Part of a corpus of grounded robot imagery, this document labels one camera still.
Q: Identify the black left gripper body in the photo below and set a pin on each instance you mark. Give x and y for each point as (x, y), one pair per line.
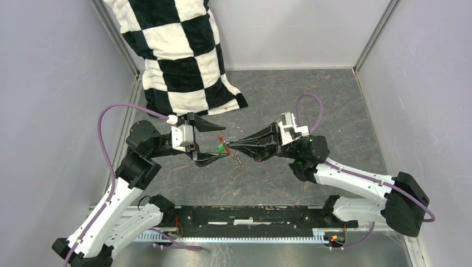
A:
(193, 148)

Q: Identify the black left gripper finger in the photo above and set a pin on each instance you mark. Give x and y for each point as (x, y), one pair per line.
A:
(202, 159)
(203, 125)

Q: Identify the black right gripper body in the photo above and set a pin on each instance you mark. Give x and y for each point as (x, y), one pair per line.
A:
(287, 149)

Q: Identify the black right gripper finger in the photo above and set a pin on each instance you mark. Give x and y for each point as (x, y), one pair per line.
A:
(257, 153)
(264, 137)

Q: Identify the green tagged key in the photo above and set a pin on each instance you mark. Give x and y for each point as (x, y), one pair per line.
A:
(221, 148)

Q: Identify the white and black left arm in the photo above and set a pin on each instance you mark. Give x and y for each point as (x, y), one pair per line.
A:
(100, 238)

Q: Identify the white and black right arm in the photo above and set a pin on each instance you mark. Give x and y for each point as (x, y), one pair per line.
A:
(398, 201)

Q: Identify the black white checkered cloth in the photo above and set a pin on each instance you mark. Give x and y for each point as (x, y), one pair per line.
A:
(180, 44)

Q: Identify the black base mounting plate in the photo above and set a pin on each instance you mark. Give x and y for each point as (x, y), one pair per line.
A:
(251, 221)

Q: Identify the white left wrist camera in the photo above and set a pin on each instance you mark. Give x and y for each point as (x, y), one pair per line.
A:
(178, 133)

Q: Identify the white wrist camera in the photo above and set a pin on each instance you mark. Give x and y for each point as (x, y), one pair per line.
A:
(178, 133)
(289, 130)

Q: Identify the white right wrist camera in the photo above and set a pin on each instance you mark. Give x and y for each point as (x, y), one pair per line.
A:
(289, 130)

